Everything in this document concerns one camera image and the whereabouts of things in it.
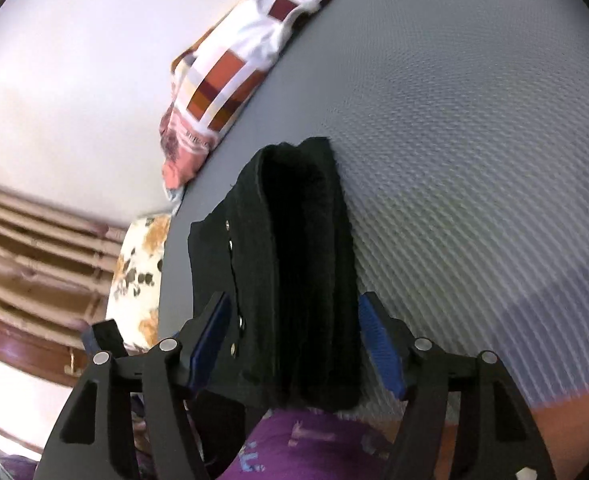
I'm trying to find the beige slatted panel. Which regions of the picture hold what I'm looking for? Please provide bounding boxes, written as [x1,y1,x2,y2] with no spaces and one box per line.
[0,177,128,348]

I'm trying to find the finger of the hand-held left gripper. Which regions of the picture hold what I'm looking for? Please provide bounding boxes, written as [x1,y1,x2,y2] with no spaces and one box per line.
[87,319,128,357]

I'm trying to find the black pants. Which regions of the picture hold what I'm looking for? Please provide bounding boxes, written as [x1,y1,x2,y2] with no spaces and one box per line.
[188,136,363,478]

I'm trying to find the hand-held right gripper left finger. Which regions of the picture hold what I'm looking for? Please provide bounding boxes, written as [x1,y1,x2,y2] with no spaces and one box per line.
[34,291,232,480]

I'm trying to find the person's purple clothing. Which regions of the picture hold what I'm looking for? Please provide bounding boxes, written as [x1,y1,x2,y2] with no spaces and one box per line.
[0,407,393,480]

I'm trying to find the checkered red white pillow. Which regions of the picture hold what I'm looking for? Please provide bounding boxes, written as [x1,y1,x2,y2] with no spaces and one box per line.
[158,0,375,203]

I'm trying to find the grey textured bed sheet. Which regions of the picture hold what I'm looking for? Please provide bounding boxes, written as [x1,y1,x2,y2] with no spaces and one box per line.
[157,0,589,426]

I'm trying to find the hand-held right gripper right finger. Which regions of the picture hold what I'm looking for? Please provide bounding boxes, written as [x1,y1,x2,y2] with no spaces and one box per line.
[359,291,555,480]

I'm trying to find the floral pillow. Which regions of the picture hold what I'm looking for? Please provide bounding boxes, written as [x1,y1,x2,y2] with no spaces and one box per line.
[105,214,172,356]

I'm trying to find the brown wooden frame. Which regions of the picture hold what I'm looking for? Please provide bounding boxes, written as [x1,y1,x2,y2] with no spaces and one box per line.
[0,305,92,388]

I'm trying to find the person's leg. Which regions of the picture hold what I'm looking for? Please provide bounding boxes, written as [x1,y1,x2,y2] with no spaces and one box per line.
[529,385,589,480]

